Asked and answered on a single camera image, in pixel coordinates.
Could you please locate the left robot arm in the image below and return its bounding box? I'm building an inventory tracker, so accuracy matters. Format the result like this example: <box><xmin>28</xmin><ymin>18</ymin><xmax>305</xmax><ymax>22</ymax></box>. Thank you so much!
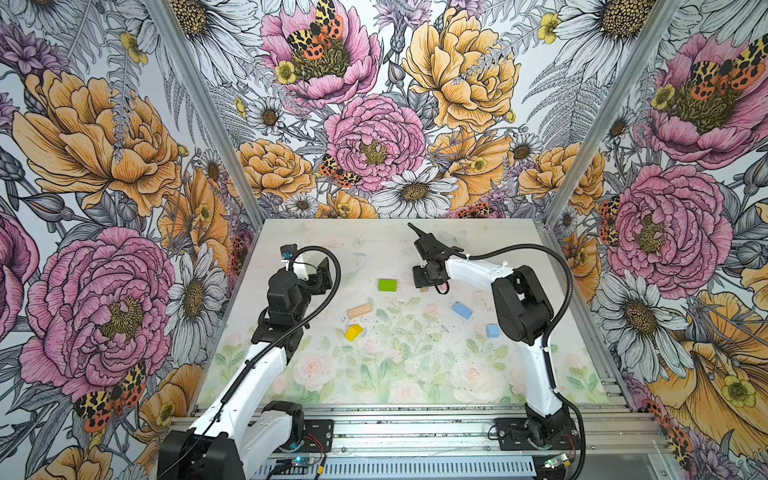
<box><xmin>156</xmin><ymin>247</ymin><xmax>341</xmax><ymax>479</ymax></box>

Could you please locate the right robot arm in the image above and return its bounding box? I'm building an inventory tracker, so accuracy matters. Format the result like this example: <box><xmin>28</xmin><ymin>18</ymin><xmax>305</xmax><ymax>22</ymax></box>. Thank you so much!
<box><xmin>408</xmin><ymin>224</ymin><xmax>576</xmax><ymax>449</ymax></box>

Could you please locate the corner aluminium post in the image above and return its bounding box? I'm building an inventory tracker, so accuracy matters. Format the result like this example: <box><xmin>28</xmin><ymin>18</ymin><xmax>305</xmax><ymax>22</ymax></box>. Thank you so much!
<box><xmin>543</xmin><ymin>0</ymin><xmax>681</xmax><ymax>227</ymax></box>
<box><xmin>147</xmin><ymin>1</ymin><xmax>265</xmax><ymax>234</ymax></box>

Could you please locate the green wood block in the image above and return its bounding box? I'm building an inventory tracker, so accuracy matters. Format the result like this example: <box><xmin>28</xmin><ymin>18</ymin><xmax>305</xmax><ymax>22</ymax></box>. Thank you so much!
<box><xmin>377</xmin><ymin>279</ymin><xmax>398</xmax><ymax>292</ymax></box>

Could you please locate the yellow wood block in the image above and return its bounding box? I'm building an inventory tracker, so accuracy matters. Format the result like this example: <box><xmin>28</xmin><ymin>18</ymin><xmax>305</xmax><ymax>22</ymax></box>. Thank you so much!
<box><xmin>344</xmin><ymin>324</ymin><xmax>364</xmax><ymax>342</ymax></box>

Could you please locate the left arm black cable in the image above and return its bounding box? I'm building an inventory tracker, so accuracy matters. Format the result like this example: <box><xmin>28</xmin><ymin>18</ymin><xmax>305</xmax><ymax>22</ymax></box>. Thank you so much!
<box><xmin>157</xmin><ymin>244</ymin><xmax>342</xmax><ymax>480</ymax></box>

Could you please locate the light blue small block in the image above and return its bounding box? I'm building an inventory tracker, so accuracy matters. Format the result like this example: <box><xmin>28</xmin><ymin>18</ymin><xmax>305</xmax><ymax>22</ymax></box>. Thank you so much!
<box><xmin>485</xmin><ymin>324</ymin><xmax>501</xmax><ymax>338</ymax></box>

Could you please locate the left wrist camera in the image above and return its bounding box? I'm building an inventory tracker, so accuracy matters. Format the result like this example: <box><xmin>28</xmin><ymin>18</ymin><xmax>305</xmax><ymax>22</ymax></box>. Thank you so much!
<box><xmin>280</xmin><ymin>244</ymin><xmax>299</xmax><ymax>264</ymax></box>

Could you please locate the vented metal grille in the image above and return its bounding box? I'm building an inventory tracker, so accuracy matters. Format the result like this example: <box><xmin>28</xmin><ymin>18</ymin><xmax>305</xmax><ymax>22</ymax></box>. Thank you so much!
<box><xmin>251</xmin><ymin>458</ymin><xmax>538</xmax><ymax>480</ymax></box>

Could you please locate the left corner aluminium post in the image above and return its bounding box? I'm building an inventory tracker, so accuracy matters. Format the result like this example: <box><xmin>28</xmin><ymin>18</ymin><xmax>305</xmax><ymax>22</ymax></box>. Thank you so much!
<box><xmin>147</xmin><ymin>1</ymin><xmax>265</xmax><ymax>234</ymax></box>

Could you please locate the aluminium rail frame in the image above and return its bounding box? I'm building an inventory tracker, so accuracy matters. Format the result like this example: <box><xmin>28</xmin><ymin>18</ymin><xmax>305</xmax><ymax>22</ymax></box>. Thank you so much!
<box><xmin>272</xmin><ymin>405</ymin><xmax>667</xmax><ymax>458</ymax></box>

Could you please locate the natural wood block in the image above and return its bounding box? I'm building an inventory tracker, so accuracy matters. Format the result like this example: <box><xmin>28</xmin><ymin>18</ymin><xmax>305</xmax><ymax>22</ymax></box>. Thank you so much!
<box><xmin>347</xmin><ymin>303</ymin><xmax>372</xmax><ymax>320</ymax></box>

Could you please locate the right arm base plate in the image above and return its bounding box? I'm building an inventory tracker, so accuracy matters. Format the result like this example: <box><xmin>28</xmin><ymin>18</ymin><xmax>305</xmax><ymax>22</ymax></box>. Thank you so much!
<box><xmin>491</xmin><ymin>417</ymin><xmax>582</xmax><ymax>451</ymax></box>

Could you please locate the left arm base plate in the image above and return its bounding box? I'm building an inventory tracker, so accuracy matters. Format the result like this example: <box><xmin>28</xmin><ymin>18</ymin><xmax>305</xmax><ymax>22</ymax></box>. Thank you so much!
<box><xmin>276</xmin><ymin>419</ymin><xmax>335</xmax><ymax>454</ymax></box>

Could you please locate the right corner aluminium post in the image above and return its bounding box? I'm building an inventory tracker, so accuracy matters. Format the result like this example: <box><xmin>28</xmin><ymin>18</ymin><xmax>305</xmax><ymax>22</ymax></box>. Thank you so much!
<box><xmin>543</xmin><ymin>0</ymin><xmax>681</xmax><ymax>227</ymax></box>

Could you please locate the blue long wood block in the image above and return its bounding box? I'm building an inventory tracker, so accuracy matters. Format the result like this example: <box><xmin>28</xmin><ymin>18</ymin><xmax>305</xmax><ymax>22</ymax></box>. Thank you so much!
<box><xmin>452</xmin><ymin>302</ymin><xmax>473</xmax><ymax>320</ymax></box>

